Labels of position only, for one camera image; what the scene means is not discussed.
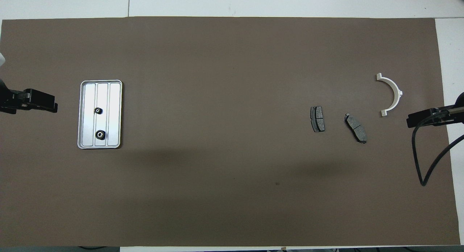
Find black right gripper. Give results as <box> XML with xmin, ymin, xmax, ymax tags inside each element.
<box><xmin>406</xmin><ymin>92</ymin><xmax>464</xmax><ymax>129</ymax></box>

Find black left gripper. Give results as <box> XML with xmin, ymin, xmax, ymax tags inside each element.
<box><xmin>0</xmin><ymin>79</ymin><xmax>59</xmax><ymax>115</ymax></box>

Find silver metal tray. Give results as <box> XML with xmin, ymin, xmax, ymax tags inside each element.
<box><xmin>77</xmin><ymin>80</ymin><xmax>123</xmax><ymax>149</ymax></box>

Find long dark brake pad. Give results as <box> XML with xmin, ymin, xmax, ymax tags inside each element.
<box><xmin>344</xmin><ymin>113</ymin><xmax>368</xmax><ymax>144</ymax></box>

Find short dark brake pad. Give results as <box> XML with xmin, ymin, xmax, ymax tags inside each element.
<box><xmin>310</xmin><ymin>106</ymin><xmax>326</xmax><ymax>133</ymax></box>

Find brown table mat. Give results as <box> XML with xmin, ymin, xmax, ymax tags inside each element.
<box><xmin>0</xmin><ymin>16</ymin><xmax>461</xmax><ymax>247</ymax></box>

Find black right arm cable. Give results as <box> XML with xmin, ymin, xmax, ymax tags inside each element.
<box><xmin>412</xmin><ymin>113</ymin><xmax>464</xmax><ymax>187</ymax></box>

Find white semicircular bracket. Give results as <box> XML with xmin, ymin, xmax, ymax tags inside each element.
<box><xmin>376</xmin><ymin>73</ymin><xmax>403</xmax><ymax>117</ymax></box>

